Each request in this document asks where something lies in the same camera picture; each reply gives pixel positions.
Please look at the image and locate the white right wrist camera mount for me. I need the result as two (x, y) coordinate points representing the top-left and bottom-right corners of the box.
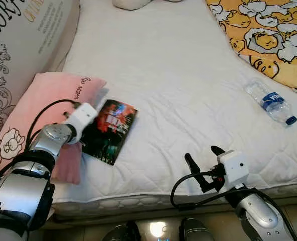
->
(216, 150), (249, 191)

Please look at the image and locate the pink plush pillow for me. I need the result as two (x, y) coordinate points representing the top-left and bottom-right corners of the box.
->
(0, 72), (108, 184)

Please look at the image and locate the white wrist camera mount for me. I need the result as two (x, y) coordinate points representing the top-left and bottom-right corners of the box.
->
(66, 102), (99, 144)
(216, 150), (249, 191)

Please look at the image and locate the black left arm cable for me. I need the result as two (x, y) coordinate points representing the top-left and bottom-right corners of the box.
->
(26, 99), (81, 151)

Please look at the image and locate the white quilted mattress pad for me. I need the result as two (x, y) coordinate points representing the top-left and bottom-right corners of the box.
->
(51, 0), (297, 204)

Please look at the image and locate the robot leg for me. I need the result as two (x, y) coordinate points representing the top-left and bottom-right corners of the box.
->
(102, 221), (141, 241)
(179, 217), (214, 241)

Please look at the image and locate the dark red-green book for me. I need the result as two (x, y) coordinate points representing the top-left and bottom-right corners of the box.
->
(81, 99), (139, 165)

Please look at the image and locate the yellow cartoon egg blanket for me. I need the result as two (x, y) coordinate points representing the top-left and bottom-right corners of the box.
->
(205, 0), (297, 93)

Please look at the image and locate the clear plastic water bottle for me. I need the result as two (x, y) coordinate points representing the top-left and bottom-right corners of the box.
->
(243, 79), (297, 126)

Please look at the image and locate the left robot leg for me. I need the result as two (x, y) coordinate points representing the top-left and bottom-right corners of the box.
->
(102, 221), (141, 241)

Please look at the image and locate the right robot leg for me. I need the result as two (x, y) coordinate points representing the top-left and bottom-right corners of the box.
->
(179, 217), (214, 241)

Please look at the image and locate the grey printed headboard cushion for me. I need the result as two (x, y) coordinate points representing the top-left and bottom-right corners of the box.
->
(0, 0), (81, 146)

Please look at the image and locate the grey quilted mattress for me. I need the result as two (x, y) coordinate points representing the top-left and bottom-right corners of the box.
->
(41, 183), (297, 224)

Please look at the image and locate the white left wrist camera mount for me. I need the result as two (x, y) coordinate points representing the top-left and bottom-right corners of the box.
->
(66, 102), (99, 144)

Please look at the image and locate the cream plush toy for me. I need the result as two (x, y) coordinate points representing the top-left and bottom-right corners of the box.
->
(112, 0), (182, 11)

